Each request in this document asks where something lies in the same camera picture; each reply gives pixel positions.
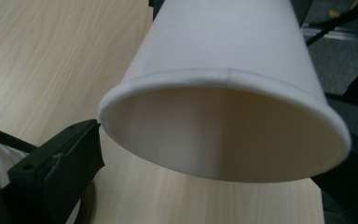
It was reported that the yellow floor tape strip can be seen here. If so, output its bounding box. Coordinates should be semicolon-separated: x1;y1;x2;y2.
327;8;358;24

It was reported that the black floor cable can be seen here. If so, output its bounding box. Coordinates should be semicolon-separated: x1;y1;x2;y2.
305;0;358;48

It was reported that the single white paper cup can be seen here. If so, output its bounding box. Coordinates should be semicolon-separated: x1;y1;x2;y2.
97;0;352;184

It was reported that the black cup holder with straps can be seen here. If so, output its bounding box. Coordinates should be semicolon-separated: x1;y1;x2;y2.
0;122;98;224

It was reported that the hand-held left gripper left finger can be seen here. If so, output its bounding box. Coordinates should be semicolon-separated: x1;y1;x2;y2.
0;119;106;224

